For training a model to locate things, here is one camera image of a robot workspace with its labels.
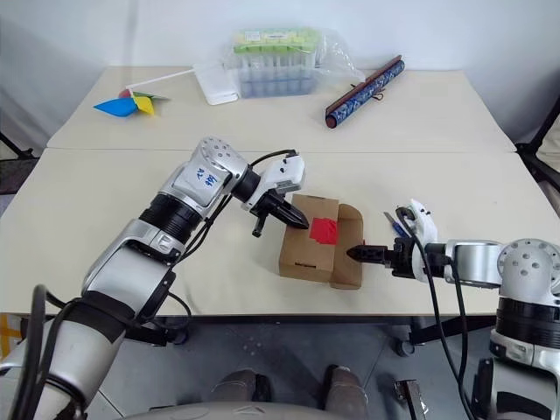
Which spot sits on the black caster wheel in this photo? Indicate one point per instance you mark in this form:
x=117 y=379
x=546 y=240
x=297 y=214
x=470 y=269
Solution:
x=178 y=338
x=404 y=345

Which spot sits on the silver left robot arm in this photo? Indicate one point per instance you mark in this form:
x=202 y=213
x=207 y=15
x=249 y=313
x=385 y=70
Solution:
x=131 y=258

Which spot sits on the blue utility cutter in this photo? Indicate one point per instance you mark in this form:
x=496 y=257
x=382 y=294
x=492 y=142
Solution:
x=396 y=225

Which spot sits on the cream cushion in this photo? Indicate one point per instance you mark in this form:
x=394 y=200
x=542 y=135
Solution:
x=550 y=153

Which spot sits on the colourful paper pinwheel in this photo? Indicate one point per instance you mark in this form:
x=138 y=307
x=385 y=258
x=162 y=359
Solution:
x=118 y=107

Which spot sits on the black tripod stand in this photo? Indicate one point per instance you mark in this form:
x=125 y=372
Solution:
x=540 y=131

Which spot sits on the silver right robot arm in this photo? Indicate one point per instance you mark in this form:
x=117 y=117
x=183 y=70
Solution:
x=472 y=258

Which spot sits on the clear plastic bag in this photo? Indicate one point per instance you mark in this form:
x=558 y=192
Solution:
x=339 y=57

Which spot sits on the yellow floor object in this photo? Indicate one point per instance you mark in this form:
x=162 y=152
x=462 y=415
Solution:
x=9 y=332

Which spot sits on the blue patterned rolled scroll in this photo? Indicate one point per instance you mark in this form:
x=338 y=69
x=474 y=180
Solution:
x=365 y=92

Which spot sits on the white flat plastic case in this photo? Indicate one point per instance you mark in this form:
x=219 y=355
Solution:
x=216 y=85

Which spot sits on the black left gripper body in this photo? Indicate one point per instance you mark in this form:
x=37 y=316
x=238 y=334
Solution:
x=267 y=205

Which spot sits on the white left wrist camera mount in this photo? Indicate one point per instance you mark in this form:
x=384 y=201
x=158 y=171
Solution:
x=284 y=172

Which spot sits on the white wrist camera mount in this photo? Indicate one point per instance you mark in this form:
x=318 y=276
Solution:
x=422 y=223
x=284 y=172

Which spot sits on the brown cardboard box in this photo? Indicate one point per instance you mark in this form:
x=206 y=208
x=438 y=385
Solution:
x=306 y=258

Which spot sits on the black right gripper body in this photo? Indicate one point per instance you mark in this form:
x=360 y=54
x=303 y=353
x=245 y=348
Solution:
x=402 y=258

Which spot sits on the metal floor bracket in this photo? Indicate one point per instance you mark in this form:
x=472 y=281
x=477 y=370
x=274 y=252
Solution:
x=409 y=398

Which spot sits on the dark rounded shape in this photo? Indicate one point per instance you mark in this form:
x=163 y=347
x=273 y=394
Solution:
x=345 y=385
x=240 y=387

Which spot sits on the black stand legs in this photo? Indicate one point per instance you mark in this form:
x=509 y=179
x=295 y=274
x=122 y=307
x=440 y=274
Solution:
x=15 y=146

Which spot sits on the green-lidded test tube pack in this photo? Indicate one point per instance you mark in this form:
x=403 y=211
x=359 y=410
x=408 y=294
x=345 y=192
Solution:
x=275 y=61

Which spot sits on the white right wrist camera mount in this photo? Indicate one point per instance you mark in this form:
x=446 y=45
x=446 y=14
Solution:
x=422 y=223

